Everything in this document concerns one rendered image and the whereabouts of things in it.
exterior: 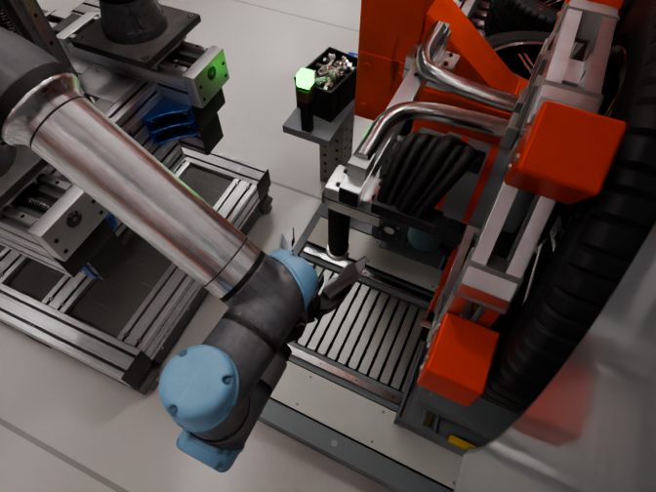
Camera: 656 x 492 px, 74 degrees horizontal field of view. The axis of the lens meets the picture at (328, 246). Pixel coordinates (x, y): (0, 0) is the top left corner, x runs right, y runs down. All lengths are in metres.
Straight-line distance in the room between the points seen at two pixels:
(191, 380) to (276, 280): 0.14
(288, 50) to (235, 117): 0.59
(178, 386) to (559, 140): 0.42
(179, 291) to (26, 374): 0.60
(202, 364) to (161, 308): 0.97
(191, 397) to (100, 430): 1.17
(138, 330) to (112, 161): 0.96
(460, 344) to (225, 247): 0.32
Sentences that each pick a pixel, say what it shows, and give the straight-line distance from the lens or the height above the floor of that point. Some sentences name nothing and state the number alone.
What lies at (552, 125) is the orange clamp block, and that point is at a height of 1.15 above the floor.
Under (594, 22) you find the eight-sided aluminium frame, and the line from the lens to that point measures 0.72.
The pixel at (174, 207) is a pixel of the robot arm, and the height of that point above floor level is 1.07.
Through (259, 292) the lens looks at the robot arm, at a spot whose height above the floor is 1.00.
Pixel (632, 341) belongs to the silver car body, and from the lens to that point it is 0.35.
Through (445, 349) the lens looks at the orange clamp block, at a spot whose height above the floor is 0.88.
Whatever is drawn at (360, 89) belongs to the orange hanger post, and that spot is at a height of 0.63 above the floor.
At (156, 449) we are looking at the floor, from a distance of 1.53.
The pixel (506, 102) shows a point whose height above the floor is 1.01.
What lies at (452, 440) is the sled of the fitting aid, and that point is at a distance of 1.31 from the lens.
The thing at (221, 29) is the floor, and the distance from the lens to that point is 2.86.
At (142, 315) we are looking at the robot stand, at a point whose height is 0.21.
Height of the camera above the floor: 1.43
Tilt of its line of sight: 57 degrees down
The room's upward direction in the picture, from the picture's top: straight up
